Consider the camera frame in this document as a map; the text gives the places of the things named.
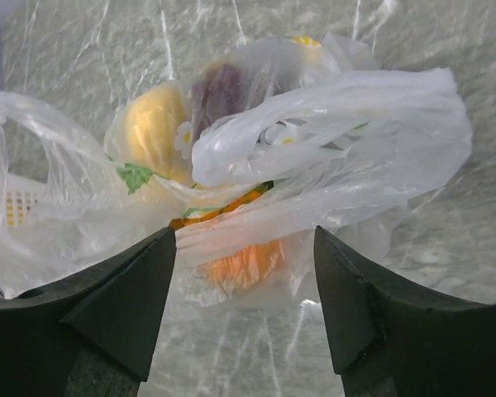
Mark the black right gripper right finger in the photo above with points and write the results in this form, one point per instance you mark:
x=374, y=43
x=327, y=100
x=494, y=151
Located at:
x=389, y=336

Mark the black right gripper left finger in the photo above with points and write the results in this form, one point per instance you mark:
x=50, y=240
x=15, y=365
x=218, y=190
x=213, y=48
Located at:
x=92, y=333

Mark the orange fruit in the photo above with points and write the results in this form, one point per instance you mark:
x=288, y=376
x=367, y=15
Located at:
x=248, y=266

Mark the clear plastic bag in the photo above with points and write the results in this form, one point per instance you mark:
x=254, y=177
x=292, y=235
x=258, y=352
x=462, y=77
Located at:
x=346, y=144

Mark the yellow lemon in bag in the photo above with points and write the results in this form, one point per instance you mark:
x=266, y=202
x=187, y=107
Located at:
x=158, y=134

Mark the purple fruit in bag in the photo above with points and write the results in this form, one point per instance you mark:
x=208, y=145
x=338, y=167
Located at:
x=220, y=91

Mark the white plastic basket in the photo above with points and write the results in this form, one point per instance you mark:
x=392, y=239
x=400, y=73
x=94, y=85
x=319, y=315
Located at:
x=21, y=194

